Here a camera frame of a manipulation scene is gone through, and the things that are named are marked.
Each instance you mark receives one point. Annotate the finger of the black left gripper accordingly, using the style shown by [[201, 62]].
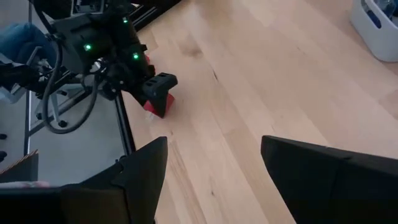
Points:
[[158, 90]]

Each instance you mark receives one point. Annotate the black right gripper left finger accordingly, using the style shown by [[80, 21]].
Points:
[[130, 193]]

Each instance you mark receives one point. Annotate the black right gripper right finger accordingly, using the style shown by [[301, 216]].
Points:
[[326, 193]]

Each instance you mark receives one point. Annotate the red cube adapter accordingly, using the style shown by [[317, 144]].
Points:
[[170, 102]]

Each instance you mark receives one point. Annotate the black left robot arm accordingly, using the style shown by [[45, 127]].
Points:
[[56, 6]]

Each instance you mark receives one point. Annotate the grey wheeled office chair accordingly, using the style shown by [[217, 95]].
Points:
[[54, 105]]

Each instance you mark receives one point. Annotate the person's leg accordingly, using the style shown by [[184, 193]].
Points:
[[21, 37]]

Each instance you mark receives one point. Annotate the brown cardboard box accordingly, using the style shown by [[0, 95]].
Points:
[[21, 169]]

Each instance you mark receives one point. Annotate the white plastic bin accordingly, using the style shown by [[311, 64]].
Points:
[[382, 43]]

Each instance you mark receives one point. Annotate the black aluminium table frame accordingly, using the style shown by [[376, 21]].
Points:
[[126, 124]]

